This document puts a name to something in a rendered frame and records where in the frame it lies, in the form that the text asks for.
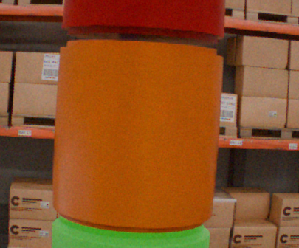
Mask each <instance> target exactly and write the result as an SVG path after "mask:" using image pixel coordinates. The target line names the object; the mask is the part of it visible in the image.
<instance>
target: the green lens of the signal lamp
mask: <svg viewBox="0 0 299 248"><path fill-rule="evenodd" d="M209 240H210V232H209V231H208V229H206V228H204V226H203V225H202V226H199V227H197V228H193V229H192V230H183V231H179V232H165V233H137V232H117V231H112V230H100V229H96V228H94V227H86V226H83V225H81V224H76V223H74V222H72V221H69V220H67V219H65V218H64V217H61V216H60V217H59V218H57V219H55V220H54V221H53V223H52V248H208V247H209Z"/></svg>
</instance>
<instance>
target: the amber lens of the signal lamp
mask: <svg viewBox="0 0 299 248"><path fill-rule="evenodd" d="M223 60H224V57H222V56H218V55H217V49H210V48H206V47H201V46H192V45H181V44H168V43H160V42H144V41H116V40H104V41H102V40H84V41H67V46H66V47H61V51H60V60H59V68H58V87H57V103H56V114H55V144H54V165H53V186H52V189H53V195H52V203H53V207H54V209H55V210H56V211H58V212H59V213H60V215H61V217H64V218H65V219H67V220H69V221H72V222H74V223H76V224H81V225H83V226H86V227H94V228H96V229H100V230H112V231H117V232H124V233H174V232H179V231H183V230H192V229H193V228H197V227H199V226H202V225H203V223H205V221H208V220H209V219H210V218H211V217H212V209H213V195H214V187H215V179H216V163H217V155H218V147H219V123H220V116H221V92H222V86H221V85H222V76H223Z"/></svg>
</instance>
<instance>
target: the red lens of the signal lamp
mask: <svg viewBox="0 0 299 248"><path fill-rule="evenodd" d="M225 1H226V0H65V3H64V9H63V22H62V29H64V30H68V36H73V37H76V38H78V37H79V38H91V39H102V40H116V41H144V42H160V43H168V44H207V45H214V44H217V42H218V39H223V38H224V23H225V20H224V16H225Z"/></svg>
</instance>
